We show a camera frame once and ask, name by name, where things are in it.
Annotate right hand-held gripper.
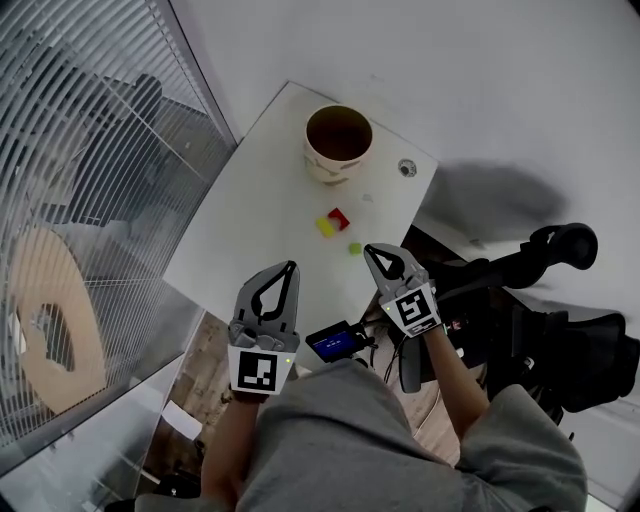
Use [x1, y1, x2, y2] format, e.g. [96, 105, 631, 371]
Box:
[363, 243, 444, 339]

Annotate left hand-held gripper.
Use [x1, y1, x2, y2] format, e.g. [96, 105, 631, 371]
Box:
[228, 260, 301, 397]

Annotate person's right forearm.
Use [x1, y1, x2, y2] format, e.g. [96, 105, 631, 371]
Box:
[424, 327, 490, 441]

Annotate person's left forearm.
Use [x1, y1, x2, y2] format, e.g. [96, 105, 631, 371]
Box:
[199, 397, 261, 512]

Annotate black small screen device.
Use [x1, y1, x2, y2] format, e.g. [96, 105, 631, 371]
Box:
[304, 320, 369, 364]

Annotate cream patterned paper bucket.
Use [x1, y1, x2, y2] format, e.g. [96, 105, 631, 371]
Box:
[303, 104, 374, 189]

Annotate white paper sheet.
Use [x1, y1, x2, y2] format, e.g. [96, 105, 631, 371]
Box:
[162, 399, 204, 441]

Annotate person's grey shirt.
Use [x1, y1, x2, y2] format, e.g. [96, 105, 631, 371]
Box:
[134, 359, 589, 512]

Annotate black office chair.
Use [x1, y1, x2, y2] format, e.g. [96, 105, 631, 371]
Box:
[394, 222, 640, 426]

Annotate white window blinds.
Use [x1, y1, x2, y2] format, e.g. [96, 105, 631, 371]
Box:
[0, 0, 239, 451]

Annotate black cable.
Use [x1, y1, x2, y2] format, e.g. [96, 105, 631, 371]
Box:
[364, 319, 411, 384]

